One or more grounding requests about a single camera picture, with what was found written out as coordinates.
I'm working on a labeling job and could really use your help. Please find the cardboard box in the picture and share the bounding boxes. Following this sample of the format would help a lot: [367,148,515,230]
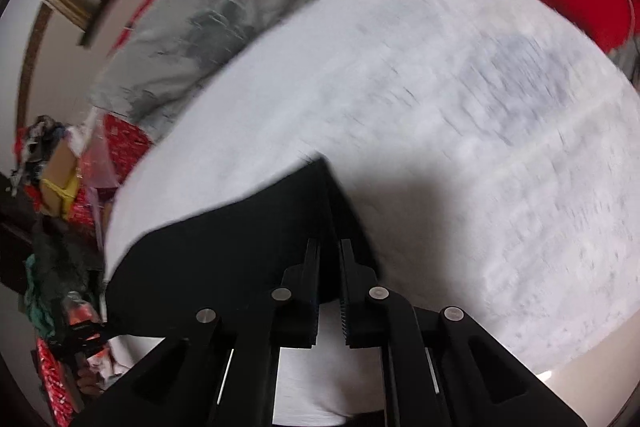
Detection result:
[39,141,82,220]

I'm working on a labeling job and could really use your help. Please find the red printed bedding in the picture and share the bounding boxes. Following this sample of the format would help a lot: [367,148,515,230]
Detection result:
[70,113,152,228]

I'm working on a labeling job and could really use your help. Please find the clear plastic bag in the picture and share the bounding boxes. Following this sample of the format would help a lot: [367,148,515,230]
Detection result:
[75,122,122,194]

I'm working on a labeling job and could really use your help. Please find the grey floral pillow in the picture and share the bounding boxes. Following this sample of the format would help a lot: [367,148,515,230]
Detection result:
[89,0,352,135]

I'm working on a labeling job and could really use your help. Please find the pile of mixed clothes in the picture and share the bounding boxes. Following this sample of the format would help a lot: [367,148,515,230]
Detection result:
[11,116,70,180]

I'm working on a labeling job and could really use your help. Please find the white quilted bed cover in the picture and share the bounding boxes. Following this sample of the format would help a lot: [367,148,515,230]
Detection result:
[102,0,640,427]

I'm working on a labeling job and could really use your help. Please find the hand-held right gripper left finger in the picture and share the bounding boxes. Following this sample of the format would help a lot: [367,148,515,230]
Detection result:
[75,238,322,427]

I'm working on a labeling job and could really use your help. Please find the dark cloth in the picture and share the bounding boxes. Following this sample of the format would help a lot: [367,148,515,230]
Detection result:
[24,214,107,348]

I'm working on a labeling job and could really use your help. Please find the black pants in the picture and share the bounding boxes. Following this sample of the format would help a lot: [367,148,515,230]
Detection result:
[104,156,387,339]

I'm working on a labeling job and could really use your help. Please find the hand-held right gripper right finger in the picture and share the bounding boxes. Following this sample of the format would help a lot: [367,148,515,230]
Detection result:
[340,238,587,427]

